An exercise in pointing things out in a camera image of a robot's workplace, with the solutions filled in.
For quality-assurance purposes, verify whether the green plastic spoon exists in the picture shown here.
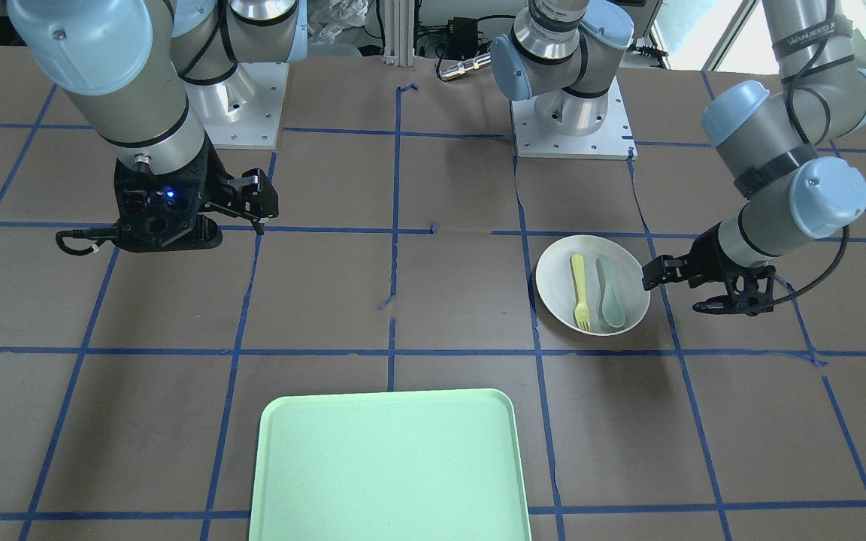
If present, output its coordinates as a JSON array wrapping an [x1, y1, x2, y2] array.
[[597, 255, 625, 328]]

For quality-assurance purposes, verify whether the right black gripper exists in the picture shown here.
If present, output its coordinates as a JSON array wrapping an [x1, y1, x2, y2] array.
[[114, 138, 280, 235]]

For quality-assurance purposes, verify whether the yellow plastic fork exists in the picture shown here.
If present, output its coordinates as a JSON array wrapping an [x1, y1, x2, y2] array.
[[568, 251, 592, 332]]

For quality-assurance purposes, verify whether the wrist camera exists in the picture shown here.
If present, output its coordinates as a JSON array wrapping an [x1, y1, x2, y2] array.
[[693, 266, 776, 316], [55, 212, 223, 256]]

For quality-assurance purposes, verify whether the light green tray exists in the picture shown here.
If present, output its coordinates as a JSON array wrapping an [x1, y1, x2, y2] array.
[[250, 389, 531, 540]]

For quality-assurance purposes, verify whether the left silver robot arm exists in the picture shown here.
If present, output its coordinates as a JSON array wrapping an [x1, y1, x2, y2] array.
[[490, 1, 866, 295]]

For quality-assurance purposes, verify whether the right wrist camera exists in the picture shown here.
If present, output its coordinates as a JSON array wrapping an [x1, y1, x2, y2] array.
[[55, 212, 223, 256]]

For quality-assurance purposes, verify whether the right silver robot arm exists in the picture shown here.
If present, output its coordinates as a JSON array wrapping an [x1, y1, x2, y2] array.
[[6, 1, 308, 249]]

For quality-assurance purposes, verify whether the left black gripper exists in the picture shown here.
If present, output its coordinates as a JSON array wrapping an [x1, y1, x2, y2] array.
[[642, 225, 741, 291]]

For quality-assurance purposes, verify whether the aluminium frame post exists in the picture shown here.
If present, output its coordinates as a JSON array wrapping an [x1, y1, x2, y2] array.
[[377, 0, 416, 69]]

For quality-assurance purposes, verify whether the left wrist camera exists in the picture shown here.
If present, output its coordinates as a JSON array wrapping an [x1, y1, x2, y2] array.
[[693, 266, 776, 316]]

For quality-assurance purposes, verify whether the white round plate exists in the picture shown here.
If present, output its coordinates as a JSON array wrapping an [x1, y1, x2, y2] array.
[[534, 235, 652, 337]]

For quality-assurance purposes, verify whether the black power brick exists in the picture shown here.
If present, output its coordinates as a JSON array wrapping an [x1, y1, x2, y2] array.
[[442, 17, 480, 59]]

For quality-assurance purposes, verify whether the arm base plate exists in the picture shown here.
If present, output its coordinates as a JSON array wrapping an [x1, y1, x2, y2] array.
[[510, 79, 638, 160], [183, 64, 291, 150]]

